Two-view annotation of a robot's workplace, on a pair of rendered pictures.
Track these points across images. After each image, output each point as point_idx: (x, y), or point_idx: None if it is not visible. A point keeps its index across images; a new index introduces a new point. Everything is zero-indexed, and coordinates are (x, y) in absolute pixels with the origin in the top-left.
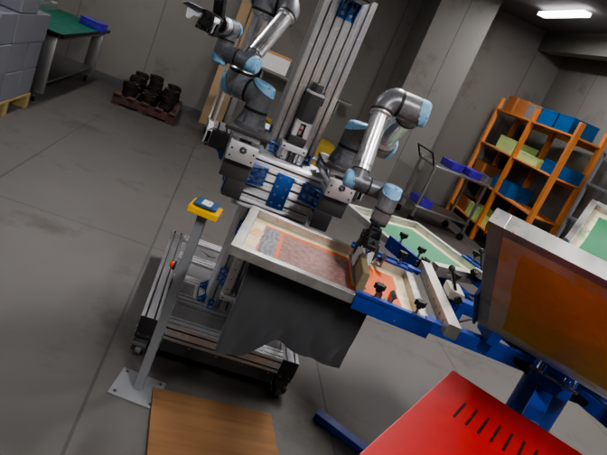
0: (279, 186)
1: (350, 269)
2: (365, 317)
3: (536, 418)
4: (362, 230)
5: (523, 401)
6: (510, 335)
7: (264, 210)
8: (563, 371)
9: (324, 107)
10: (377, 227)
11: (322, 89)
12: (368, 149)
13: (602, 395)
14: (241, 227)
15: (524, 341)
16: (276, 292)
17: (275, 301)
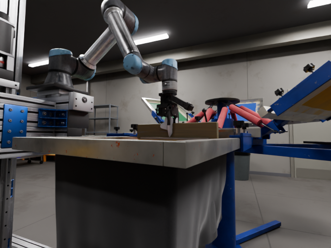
0: (12, 119)
1: (175, 138)
2: (226, 159)
3: (303, 147)
4: (157, 107)
5: (226, 165)
6: (301, 107)
7: (36, 137)
8: (308, 115)
9: (13, 43)
10: (175, 96)
11: (9, 18)
12: (130, 38)
13: (316, 117)
14: (90, 139)
15: (308, 106)
16: (196, 190)
17: (197, 203)
